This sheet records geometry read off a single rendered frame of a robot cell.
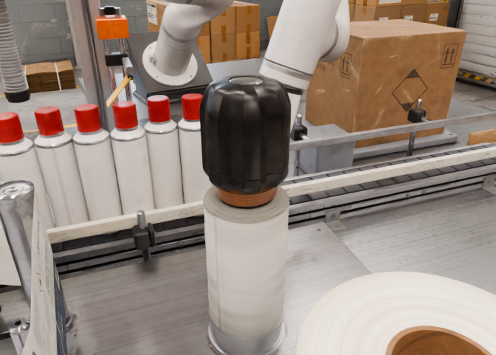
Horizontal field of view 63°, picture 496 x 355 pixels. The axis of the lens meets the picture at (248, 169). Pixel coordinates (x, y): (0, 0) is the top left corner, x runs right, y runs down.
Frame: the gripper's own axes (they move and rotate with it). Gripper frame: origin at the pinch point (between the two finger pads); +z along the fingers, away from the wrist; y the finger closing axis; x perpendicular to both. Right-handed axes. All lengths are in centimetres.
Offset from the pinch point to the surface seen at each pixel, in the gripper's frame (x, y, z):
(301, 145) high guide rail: 10.2, -3.1, -5.0
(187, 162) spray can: -12.3, 2.0, 0.3
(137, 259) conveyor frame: -16.9, 5.3, 16.9
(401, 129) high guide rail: 31.8, -3.1, -13.1
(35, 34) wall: -67, -537, 76
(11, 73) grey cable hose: -38.9, -8.6, -4.8
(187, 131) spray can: -14.0, 2.3, -4.9
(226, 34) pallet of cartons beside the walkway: 105, -334, -7
